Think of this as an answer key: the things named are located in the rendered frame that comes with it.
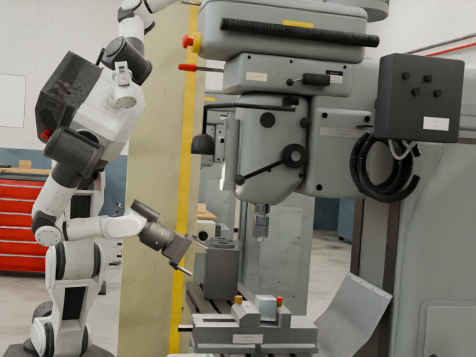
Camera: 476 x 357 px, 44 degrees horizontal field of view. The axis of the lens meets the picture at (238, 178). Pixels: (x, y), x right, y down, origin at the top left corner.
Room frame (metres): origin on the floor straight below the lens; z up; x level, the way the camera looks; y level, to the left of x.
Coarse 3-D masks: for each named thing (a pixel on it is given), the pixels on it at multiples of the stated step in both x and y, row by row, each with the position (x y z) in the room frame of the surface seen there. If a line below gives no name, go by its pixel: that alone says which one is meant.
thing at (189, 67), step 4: (180, 64) 1.79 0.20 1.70; (184, 64) 1.79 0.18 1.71; (188, 64) 1.80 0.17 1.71; (192, 64) 1.80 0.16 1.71; (180, 68) 1.79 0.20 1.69; (184, 68) 1.79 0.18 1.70; (188, 68) 1.79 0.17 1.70; (192, 68) 1.80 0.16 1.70; (196, 68) 1.80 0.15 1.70; (200, 68) 1.81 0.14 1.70; (204, 68) 1.81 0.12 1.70; (208, 68) 1.81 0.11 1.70; (212, 68) 1.82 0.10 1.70; (216, 68) 1.82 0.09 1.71; (220, 72) 1.83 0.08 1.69
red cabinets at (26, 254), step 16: (0, 176) 6.04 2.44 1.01; (16, 176) 6.19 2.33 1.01; (32, 176) 6.34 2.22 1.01; (0, 192) 5.84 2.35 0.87; (16, 192) 5.86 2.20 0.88; (32, 192) 5.87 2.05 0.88; (0, 208) 5.84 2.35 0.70; (16, 208) 5.86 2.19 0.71; (32, 208) 5.87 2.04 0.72; (0, 224) 5.85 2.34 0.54; (16, 224) 5.86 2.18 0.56; (0, 240) 5.84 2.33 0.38; (16, 240) 5.86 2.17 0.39; (32, 240) 5.88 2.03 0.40; (0, 256) 5.85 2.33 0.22; (16, 256) 5.86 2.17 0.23; (32, 256) 5.86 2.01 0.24
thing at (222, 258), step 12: (216, 240) 2.23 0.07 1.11; (228, 240) 2.24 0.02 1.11; (216, 252) 2.11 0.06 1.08; (228, 252) 2.12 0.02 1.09; (204, 264) 2.29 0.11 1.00; (216, 264) 2.11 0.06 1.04; (228, 264) 2.12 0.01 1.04; (204, 276) 2.21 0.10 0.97; (216, 276) 2.11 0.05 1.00; (228, 276) 2.12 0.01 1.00; (204, 288) 2.13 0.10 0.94; (216, 288) 2.11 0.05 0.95; (228, 288) 2.12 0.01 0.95
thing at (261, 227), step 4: (256, 220) 1.74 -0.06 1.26; (260, 220) 1.74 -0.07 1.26; (264, 220) 1.74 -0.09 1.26; (268, 220) 1.75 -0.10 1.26; (256, 224) 1.74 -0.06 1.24; (260, 224) 1.74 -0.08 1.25; (264, 224) 1.74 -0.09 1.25; (268, 224) 1.76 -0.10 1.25; (256, 228) 1.74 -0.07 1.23; (260, 228) 1.74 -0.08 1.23; (264, 228) 1.74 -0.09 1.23; (256, 232) 1.74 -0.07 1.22; (260, 232) 1.74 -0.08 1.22; (264, 232) 1.74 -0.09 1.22; (256, 236) 1.74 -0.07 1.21; (260, 236) 1.74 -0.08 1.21; (264, 236) 1.74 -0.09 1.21
